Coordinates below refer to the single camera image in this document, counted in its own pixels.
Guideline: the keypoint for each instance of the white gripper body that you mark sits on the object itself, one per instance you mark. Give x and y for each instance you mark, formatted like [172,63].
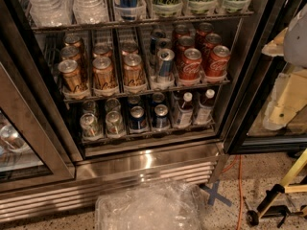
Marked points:
[296,40]

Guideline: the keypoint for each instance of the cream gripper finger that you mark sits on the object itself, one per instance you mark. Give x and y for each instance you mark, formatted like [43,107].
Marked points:
[275,47]
[276,116]

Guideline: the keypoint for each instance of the orange can column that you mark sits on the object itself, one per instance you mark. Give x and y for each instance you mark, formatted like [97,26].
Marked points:
[133,70]
[72,52]
[72,75]
[74,40]
[102,50]
[104,75]
[129,47]

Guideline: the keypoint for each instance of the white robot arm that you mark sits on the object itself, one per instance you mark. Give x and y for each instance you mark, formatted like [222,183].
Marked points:
[295,45]

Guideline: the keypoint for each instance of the right glass fridge door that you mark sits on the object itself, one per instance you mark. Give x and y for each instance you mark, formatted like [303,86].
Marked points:
[242,103]

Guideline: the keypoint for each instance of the red cola can front right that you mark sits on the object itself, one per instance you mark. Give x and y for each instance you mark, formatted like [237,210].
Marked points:
[217,61]

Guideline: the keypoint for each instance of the red cola can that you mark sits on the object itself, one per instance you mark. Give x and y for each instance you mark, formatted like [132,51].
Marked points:
[179,31]
[217,61]
[203,30]
[185,42]
[210,41]
[190,64]

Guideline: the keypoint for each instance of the red cola can middle right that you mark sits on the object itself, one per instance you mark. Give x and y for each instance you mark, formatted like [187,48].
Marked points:
[210,41]

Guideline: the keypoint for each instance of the red cola can back right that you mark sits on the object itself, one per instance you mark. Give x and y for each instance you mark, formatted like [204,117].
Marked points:
[203,30]

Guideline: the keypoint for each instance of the red cola can front left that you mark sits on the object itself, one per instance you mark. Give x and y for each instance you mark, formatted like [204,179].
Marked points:
[190,64]

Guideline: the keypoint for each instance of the red cola can middle left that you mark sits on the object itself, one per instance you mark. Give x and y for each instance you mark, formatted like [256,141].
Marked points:
[185,42]

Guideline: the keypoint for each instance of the red cola can back left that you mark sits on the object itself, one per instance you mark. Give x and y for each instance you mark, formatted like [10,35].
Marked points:
[179,31]

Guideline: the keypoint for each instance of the blue silver energy can front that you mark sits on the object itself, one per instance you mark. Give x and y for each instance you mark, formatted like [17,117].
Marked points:
[165,59]

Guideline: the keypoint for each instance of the blue energy can middle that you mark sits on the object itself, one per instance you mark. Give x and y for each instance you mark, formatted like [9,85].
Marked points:
[163,43]

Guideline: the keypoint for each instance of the blue can bottom front right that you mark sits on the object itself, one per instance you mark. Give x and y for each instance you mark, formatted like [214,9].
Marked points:
[160,117]

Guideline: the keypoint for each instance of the blue can bottom back right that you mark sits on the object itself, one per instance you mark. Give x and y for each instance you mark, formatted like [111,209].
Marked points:
[157,98]

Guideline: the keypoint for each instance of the blue energy can back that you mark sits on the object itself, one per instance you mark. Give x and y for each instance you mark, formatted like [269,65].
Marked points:
[156,34]

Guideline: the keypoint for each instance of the dark blue can bottom front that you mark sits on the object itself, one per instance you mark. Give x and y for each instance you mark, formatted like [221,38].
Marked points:
[137,118]

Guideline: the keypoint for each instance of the dark blue can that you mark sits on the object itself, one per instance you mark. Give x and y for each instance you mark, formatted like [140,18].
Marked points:
[134,101]
[137,118]

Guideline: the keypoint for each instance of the dark blue can bottom back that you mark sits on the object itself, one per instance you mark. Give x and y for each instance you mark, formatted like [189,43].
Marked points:
[134,101]

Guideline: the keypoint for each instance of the steel fridge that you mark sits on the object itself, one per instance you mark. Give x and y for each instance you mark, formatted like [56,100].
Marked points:
[194,154]

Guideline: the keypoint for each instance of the silver can bottom front left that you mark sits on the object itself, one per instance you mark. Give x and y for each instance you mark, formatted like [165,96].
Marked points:
[90,126]

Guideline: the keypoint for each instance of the silver can bottom back left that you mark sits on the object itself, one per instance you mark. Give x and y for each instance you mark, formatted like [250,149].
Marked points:
[90,107]

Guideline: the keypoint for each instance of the orange can back left column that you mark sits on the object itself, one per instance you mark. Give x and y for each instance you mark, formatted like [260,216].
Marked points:
[74,40]

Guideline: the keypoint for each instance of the orange can middle left column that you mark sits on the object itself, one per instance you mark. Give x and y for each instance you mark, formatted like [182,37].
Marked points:
[72,52]

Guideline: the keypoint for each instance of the orange can front left column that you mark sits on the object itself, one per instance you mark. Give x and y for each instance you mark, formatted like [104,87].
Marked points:
[72,75]

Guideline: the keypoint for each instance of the white cap bottle right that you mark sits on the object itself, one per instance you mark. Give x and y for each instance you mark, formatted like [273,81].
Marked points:
[204,108]

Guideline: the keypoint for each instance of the white cap bottle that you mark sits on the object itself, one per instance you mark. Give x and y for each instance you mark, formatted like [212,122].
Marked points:
[204,108]
[184,111]

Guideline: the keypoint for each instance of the white cap bottle left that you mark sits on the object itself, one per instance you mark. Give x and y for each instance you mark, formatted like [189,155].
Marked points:
[184,111]

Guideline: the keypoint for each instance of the yellow black wheeled stand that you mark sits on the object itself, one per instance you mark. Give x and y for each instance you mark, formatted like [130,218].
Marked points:
[266,209]

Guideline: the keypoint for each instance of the blue tape cross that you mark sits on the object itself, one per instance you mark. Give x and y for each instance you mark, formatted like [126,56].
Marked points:
[215,195]

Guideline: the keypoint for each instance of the clear plastic bin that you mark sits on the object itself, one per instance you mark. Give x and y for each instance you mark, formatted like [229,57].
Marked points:
[169,205]

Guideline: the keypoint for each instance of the clear water bottle right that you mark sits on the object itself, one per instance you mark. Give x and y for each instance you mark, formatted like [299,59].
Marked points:
[90,11]

